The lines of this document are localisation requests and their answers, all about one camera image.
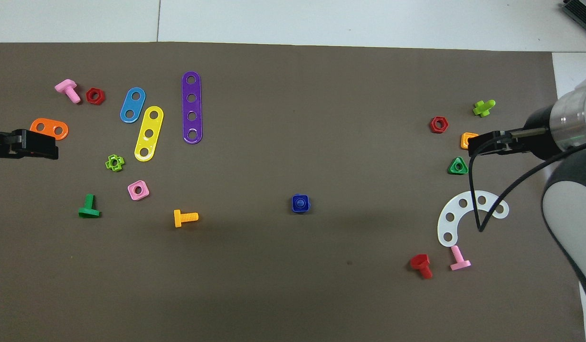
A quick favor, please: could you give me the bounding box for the dark green plastic bolt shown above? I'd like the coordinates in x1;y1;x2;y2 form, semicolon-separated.
78;194;101;219

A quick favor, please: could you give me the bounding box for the blue two-hole plastic strip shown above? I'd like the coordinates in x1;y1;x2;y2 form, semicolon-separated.
120;87;146;124

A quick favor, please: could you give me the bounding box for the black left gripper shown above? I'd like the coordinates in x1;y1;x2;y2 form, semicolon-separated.
0;129;59;164

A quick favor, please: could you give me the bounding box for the grey ribbed device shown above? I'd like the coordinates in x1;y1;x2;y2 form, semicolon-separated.
560;0;586;27

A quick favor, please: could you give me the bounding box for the pink square plastic nut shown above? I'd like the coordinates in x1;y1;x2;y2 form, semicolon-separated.
127;180;150;201

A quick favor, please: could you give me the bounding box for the green triangular plastic nut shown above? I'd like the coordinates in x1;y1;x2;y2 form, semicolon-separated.
447;156;469;175

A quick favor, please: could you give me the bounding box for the blue square plastic nut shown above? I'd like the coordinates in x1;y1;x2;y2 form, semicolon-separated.
292;194;312;215

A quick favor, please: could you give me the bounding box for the brown table mat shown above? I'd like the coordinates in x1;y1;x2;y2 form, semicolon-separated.
0;42;586;342

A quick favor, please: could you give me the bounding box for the orange L-shaped plastic plate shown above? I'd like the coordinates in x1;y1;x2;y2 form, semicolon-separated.
30;118;69;141

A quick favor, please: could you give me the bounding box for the orange plastic bolt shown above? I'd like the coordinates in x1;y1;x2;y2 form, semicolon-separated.
174;209;199;228

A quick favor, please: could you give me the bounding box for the pink plastic bolt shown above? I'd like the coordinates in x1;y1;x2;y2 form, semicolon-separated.
450;245;472;272
55;79;81;104

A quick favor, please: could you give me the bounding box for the light green plastic bolt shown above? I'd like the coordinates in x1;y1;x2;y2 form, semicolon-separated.
473;99;496;117

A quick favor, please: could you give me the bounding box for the red plastic bolt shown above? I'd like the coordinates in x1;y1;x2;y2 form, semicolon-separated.
410;254;434;280

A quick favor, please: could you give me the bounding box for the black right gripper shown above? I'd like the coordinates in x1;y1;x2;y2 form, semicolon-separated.
468;105;567;161

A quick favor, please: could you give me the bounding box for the purple four-hole plastic strip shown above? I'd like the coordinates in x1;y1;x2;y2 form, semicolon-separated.
181;71;203;144

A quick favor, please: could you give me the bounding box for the yellow three-hole plastic strip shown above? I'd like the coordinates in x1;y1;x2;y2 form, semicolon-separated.
134;105;164;162

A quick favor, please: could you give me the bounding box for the white curved plastic strip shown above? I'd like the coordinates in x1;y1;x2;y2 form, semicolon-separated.
437;191;510;248

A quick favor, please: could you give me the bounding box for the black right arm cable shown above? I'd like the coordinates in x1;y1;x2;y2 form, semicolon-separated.
468;140;586;232

